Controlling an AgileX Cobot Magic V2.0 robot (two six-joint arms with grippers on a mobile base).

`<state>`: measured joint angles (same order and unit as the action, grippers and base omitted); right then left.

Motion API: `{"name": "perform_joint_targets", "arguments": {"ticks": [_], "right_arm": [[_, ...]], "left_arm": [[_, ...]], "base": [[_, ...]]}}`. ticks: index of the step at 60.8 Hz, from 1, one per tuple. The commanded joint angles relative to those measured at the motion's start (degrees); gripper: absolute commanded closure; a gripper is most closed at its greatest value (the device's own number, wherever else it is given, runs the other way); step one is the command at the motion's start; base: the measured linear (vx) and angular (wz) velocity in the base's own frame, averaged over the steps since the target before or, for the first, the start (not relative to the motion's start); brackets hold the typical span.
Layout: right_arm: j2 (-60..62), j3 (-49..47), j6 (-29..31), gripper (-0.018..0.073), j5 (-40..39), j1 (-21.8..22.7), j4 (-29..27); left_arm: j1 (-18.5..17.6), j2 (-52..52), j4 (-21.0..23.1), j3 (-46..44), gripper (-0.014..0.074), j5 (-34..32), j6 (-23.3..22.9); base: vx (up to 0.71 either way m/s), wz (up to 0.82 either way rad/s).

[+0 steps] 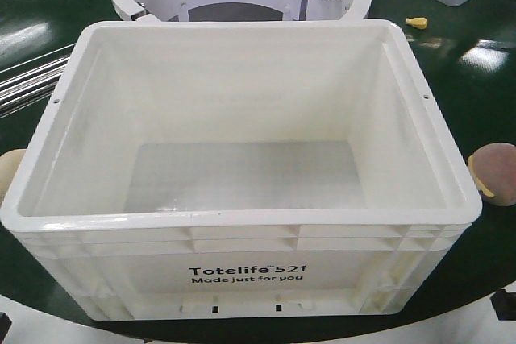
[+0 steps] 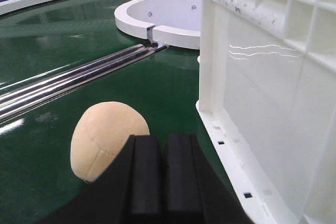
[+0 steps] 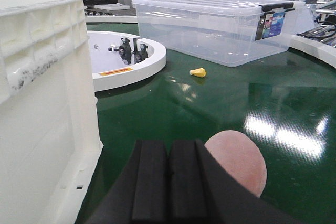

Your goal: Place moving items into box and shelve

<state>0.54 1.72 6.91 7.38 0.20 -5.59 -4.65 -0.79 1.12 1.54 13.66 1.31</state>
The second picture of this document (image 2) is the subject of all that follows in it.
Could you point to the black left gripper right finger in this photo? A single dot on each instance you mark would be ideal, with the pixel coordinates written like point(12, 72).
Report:
point(193, 193)

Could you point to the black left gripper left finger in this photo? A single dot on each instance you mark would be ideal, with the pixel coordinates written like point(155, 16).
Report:
point(128, 191)

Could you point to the cream plush ball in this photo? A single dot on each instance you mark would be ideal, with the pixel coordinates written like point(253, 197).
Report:
point(100, 135)

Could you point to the white plastic tote box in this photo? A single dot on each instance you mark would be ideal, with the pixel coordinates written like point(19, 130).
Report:
point(267, 100)

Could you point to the chrome guide rods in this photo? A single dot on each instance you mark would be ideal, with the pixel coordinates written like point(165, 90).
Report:
point(30, 96)

